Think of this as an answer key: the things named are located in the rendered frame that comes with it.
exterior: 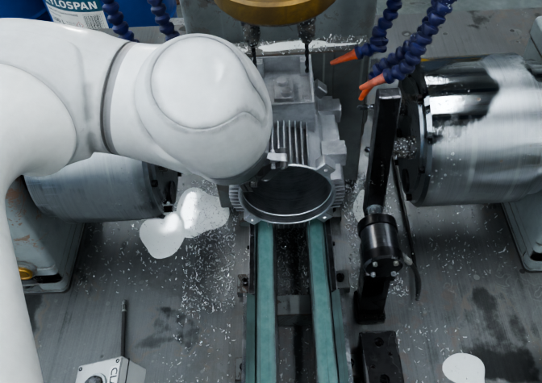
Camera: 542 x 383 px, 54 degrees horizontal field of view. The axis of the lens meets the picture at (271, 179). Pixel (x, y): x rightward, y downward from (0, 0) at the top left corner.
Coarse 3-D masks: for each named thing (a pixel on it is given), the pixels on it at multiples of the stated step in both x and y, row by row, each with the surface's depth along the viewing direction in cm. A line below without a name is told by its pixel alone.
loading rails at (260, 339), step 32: (256, 224) 96; (320, 224) 95; (256, 256) 92; (320, 256) 91; (256, 288) 88; (320, 288) 87; (256, 320) 84; (288, 320) 94; (320, 320) 84; (256, 352) 81; (320, 352) 80
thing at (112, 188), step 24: (72, 168) 81; (96, 168) 81; (120, 168) 81; (144, 168) 81; (48, 192) 83; (72, 192) 83; (96, 192) 83; (120, 192) 83; (144, 192) 83; (168, 192) 92; (48, 216) 91; (72, 216) 87; (96, 216) 88; (120, 216) 88; (144, 216) 88
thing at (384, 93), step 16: (384, 96) 67; (400, 96) 67; (384, 112) 68; (384, 128) 71; (384, 144) 73; (368, 160) 78; (384, 160) 76; (368, 176) 79; (384, 176) 78; (368, 192) 81; (384, 192) 81; (368, 208) 84
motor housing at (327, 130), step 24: (288, 144) 84; (312, 144) 85; (288, 168) 101; (312, 168) 82; (336, 168) 86; (240, 192) 86; (264, 192) 96; (288, 192) 97; (312, 192) 95; (336, 192) 87; (264, 216) 93; (288, 216) 94; (312, 216) 92
